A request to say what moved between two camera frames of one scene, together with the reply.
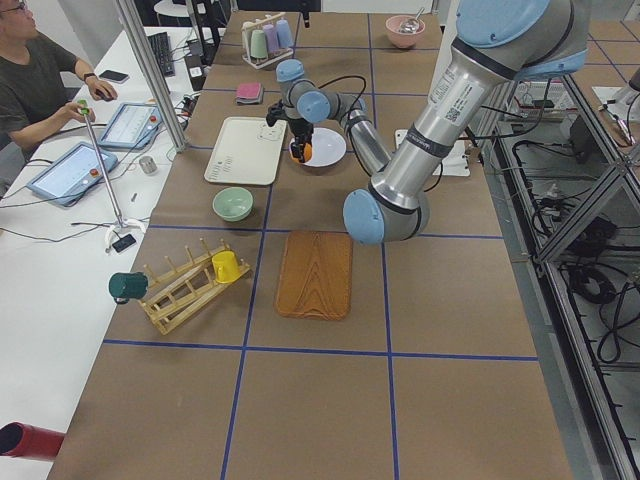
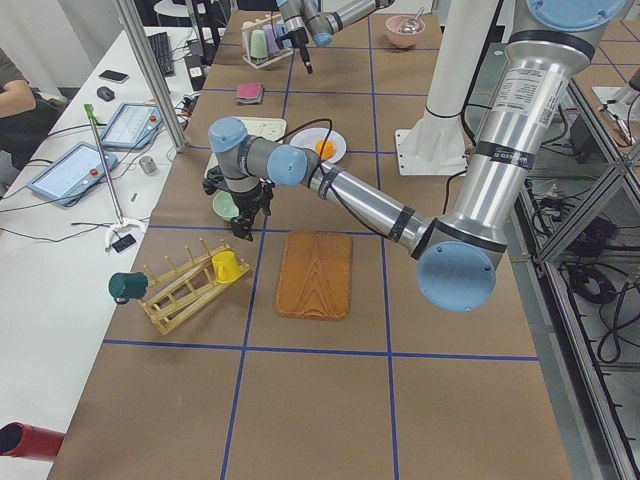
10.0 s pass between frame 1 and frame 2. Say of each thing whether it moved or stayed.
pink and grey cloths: stayed
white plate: stayed
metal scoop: stayed
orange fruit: moved
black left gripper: moved
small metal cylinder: stayed
